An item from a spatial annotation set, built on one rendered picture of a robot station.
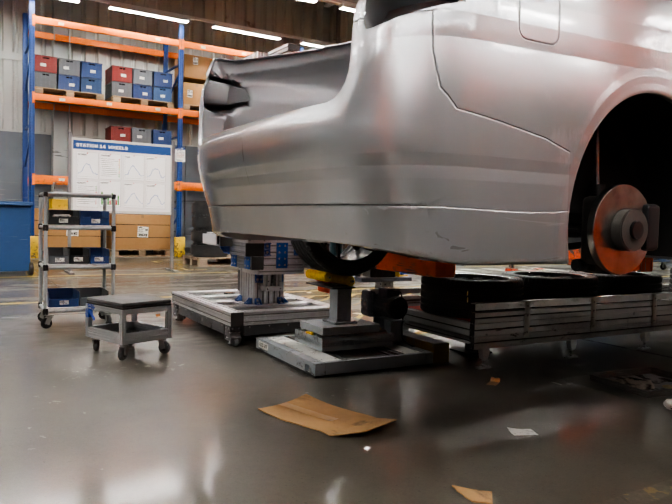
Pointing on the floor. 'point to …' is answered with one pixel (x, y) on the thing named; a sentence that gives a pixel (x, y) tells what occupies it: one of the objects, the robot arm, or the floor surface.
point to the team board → (122, 178)
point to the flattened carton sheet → (324, 416)
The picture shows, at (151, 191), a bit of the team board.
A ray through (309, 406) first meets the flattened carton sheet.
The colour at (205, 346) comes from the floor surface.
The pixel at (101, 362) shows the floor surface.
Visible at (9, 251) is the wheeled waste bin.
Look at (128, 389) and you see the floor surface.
